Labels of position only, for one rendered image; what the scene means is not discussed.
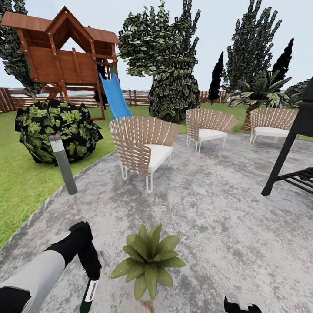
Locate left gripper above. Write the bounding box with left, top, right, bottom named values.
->
left=79, top=246, right=101, bottom=279

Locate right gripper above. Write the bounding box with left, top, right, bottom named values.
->
left=224, top=296, right=261, bottom=313

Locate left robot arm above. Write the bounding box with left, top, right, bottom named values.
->
left=0, top=221, right=112, bottom=313

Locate insectifuge atomizer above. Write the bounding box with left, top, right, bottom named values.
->
left=80, top=276, right=99, bottom=313

